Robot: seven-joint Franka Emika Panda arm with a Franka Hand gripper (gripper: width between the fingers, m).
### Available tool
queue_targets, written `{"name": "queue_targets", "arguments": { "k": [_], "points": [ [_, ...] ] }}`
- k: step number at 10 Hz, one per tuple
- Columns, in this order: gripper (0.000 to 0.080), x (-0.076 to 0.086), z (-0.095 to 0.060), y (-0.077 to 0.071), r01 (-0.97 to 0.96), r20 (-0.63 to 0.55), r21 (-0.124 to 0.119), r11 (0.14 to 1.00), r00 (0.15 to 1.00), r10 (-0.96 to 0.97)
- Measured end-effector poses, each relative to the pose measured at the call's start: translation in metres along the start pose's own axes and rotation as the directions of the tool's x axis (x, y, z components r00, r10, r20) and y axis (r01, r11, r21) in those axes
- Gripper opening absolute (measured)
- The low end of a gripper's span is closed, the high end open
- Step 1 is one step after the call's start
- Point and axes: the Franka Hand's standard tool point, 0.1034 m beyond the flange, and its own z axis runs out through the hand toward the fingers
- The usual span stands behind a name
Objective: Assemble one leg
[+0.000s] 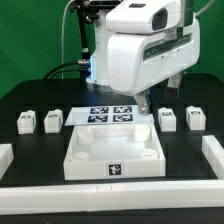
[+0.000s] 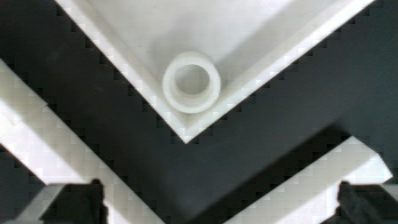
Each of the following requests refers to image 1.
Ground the white square table top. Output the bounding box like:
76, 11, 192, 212
63, 123, 166, 180

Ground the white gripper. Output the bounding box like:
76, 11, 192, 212
106, 0, 200, 116

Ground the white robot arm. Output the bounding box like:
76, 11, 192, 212
87, 0, 200, 115

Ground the white left fence piece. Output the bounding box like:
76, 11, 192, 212
0, 144, 14, 180

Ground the black cable bundle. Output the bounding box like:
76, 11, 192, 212
42, 60, 91, 80

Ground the white front fence rail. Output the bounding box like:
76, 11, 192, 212
0, 180, 224, 215

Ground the white marker tag sheet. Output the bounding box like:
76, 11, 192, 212
65, 105, 154, 126

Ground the white cable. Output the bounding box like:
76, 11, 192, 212
61, 0, 75, 80

